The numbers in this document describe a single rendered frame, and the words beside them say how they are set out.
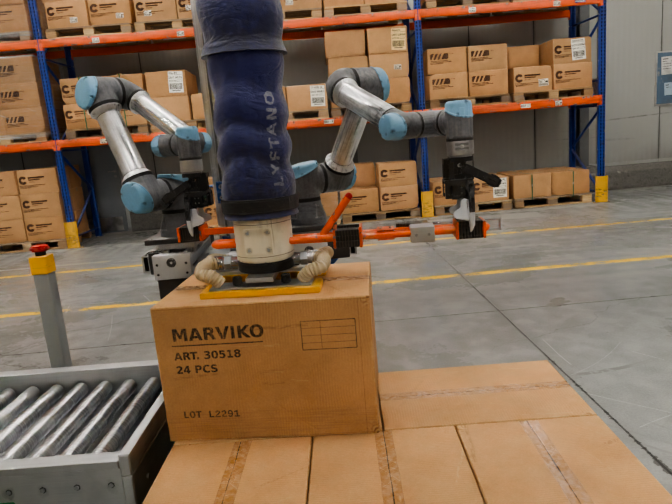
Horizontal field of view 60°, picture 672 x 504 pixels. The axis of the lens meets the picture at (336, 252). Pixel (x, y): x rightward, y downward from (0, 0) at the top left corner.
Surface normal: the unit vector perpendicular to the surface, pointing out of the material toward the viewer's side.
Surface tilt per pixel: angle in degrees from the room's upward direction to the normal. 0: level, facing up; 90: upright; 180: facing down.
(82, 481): 90
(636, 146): 90
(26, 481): 90
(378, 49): 91
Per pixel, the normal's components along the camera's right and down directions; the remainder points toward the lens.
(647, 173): 0.04, 0.20
